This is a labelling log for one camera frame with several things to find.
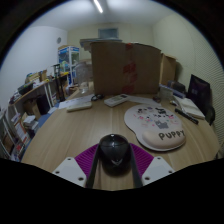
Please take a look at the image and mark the large brown cardboard box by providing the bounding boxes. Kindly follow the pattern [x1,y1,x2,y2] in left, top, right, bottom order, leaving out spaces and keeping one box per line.
[90,41,162,96]

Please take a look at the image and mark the black chair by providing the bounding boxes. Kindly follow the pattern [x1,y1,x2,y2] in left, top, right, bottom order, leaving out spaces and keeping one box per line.
[205,105,217,126]

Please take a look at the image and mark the white paper sheets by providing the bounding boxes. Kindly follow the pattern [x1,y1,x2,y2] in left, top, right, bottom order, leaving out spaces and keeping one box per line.
[58,94,96,110]

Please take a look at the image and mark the book shelf unit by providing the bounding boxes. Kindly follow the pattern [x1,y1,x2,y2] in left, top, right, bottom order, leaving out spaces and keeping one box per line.
[0,106,38,163]

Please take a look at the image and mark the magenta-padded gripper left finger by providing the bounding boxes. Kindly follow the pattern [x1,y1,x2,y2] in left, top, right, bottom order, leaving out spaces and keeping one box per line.
[52,143,103,190]

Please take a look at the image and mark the black bag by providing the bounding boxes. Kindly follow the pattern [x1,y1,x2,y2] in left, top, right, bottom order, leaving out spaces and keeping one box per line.
[168,79,187,94]

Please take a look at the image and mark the blue and white cabinet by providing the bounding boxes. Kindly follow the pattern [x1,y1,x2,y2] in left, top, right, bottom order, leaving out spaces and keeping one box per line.
[58,45,81,86]

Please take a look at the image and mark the black computer mouse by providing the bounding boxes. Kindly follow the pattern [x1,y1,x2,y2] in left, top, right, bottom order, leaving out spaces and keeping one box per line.
[98,133,132,177]

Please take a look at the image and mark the white remote control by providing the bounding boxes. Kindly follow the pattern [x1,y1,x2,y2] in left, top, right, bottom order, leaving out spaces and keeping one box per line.
[103,93,130,108]

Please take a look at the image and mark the grey window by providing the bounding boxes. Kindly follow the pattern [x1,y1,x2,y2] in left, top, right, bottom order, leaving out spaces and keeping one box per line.
[97,27,120,40]

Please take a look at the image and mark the white book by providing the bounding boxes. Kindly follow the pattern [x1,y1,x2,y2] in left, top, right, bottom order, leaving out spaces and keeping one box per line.
[173,95,206,120]

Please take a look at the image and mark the puppy print mouse pad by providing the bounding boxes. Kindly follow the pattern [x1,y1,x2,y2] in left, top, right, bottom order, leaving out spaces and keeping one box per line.
[123,103,187,152]

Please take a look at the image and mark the black marker pen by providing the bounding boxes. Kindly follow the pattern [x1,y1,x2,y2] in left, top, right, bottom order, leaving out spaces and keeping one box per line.
[174,107,200,126]

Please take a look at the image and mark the small black coiled cable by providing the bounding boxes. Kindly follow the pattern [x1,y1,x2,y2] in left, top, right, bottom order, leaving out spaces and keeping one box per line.
[90,93,105,102]

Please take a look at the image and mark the small open cardboard box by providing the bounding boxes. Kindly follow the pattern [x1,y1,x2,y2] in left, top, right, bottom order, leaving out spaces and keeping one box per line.
[159,53,178,86]

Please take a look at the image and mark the black metal stand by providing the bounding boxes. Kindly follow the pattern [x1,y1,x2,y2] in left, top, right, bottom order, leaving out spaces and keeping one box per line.
[53,63,68,103]

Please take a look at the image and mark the black flat monitor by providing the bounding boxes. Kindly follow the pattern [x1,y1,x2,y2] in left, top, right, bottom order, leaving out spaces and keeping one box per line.
[187,74,212,108]

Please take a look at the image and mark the long ceiling light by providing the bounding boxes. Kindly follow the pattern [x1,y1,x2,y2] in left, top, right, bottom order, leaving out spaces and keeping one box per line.
[92,0,104,14]

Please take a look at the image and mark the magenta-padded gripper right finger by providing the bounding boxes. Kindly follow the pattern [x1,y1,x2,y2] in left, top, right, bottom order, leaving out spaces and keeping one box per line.
[128,143,176,189]

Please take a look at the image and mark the clear plastic cup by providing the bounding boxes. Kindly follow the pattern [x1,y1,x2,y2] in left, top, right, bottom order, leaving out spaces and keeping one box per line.
[159,87,174,103]

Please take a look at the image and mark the cluttered wooden side desk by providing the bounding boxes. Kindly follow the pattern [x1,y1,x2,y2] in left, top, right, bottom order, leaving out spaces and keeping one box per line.
[8,69,70,118]

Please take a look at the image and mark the grey flat panel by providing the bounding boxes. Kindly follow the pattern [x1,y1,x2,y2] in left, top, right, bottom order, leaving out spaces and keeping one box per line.
[79,37,123,51]

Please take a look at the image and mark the blue book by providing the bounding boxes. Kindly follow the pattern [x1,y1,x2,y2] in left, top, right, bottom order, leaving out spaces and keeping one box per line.
[159,83,186,100]

